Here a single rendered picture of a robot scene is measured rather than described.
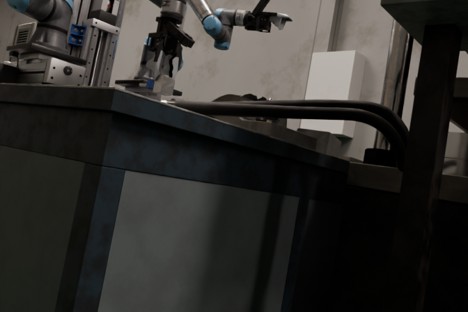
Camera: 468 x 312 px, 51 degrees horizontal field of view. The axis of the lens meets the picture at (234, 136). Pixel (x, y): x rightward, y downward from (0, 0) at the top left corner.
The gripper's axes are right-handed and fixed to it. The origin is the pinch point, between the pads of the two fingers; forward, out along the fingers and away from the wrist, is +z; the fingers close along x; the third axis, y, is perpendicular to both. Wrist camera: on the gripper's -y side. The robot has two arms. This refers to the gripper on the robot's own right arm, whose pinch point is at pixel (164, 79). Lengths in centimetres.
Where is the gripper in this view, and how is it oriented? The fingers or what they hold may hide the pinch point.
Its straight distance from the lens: 154.0
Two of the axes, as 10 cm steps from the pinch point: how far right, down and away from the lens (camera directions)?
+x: -6.1, -1.7, -7.7
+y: -7.7, -0.9, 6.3
